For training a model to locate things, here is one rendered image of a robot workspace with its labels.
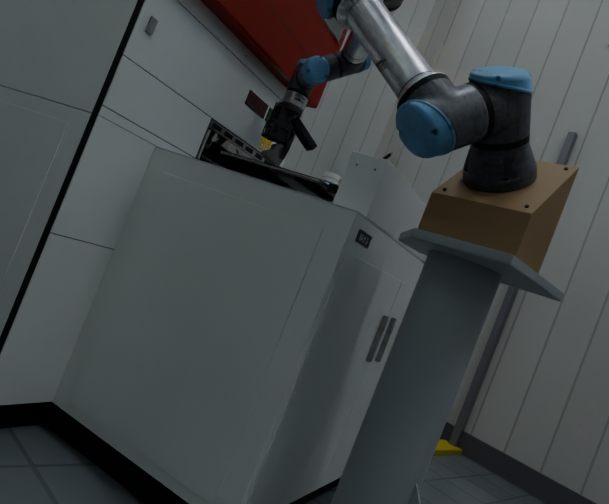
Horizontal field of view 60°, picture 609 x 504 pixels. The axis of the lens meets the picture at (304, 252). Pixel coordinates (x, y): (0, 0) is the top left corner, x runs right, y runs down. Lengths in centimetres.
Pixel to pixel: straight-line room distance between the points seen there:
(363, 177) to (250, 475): 70
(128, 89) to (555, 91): 283
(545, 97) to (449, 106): 270
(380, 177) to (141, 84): 65
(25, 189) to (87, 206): 16
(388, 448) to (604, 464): 209
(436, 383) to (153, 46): 104
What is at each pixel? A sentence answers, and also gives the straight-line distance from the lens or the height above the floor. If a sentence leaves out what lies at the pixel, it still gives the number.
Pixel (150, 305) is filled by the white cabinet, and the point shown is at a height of 43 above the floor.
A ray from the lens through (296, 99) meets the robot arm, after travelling 170.
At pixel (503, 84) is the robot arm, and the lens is 110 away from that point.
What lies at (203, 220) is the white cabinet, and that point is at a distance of 133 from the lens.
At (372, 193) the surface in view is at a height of 88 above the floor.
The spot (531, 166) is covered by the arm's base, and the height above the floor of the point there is 103.
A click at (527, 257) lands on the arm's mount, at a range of 113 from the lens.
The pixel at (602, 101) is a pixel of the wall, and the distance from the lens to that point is 360.
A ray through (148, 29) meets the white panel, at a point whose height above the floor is 106.
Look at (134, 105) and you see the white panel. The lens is 144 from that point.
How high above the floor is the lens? 67
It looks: 1 degrees up
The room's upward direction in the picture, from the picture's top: 22 degrees clockwise
